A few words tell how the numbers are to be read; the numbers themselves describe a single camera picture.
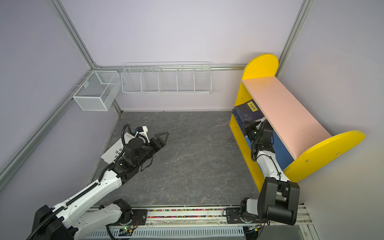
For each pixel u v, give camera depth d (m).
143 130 0.69
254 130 0.74
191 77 1.04
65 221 0.40
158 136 0.67
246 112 0.90
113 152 0.94
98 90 0.98
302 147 0.60
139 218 0.73
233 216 0.74
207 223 0.73
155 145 0.66
